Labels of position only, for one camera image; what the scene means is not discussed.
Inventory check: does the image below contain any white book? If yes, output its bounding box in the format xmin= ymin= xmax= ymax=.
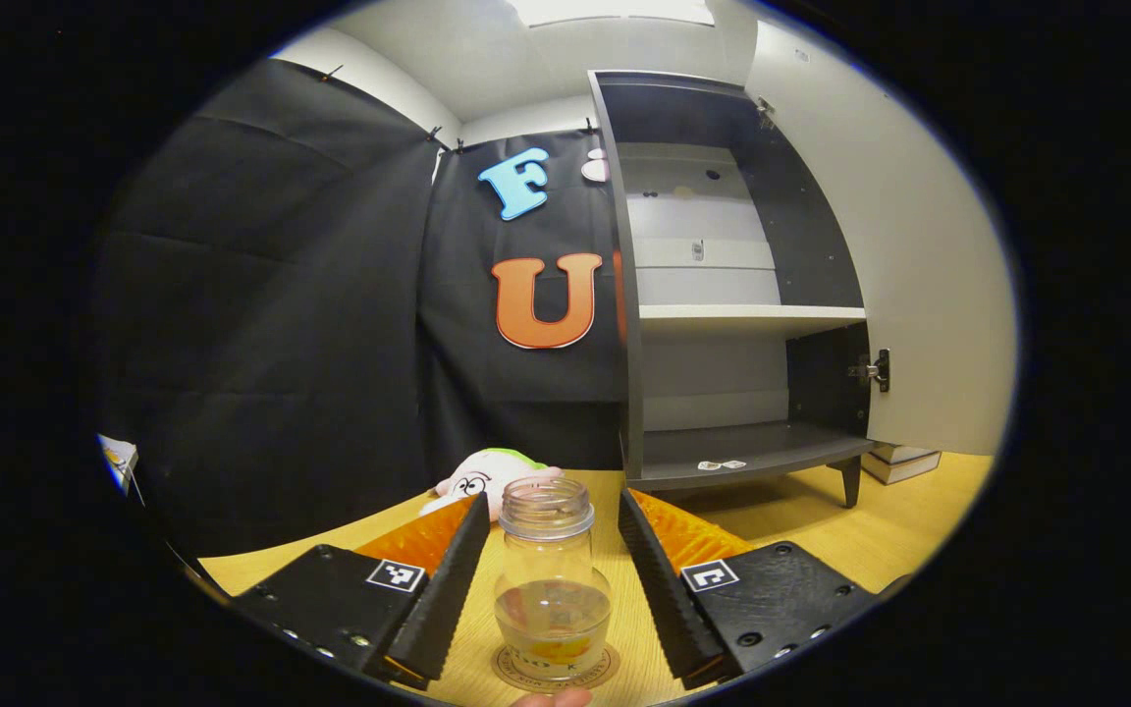
xmin=860 ymin=454 xmax=941 ymax=486
xmin=868 ymin=444 xmax=943 ymax=466

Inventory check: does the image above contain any black backdrop cloth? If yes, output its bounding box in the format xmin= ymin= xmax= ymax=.
xmin=94 ymin=59 xmax=630 ymax=561

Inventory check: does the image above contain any large ceiling light panel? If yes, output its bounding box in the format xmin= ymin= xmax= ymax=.
xmin=505 ymin=0 xmax=716 ymax=28

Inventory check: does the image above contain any beige cabinet door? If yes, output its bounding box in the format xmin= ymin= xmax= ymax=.
xmin=742 ymin=18 xmax=1018 ymax=458

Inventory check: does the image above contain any round brown coaster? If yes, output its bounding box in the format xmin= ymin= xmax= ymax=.
xmin=490 ymin=640 xmax=621 ymax=694

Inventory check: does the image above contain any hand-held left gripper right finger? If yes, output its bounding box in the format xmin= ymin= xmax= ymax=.
xmin=618 ymin=486 xmax=886 ymax=692

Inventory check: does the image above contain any clear glass bottle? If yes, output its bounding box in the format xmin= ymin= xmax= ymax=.
xmin=493 ymin=476 xmax=614 ymax=683

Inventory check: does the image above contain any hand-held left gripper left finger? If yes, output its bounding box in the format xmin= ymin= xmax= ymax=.
xmin=230 ymin=492 xmax=492 ymax=691

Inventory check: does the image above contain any dark grey cabinet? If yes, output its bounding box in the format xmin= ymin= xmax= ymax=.
xmin=588 ymin=69 xmax=892 ymax=510

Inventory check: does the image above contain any pink and green plush toy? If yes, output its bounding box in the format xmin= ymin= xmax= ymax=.
xmin=418 ymin=448 xmax=565 ymax=523

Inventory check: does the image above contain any white cabinet shelf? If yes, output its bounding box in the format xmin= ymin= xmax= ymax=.
xmin=638 ymin=304 xmax=867 ymax=327

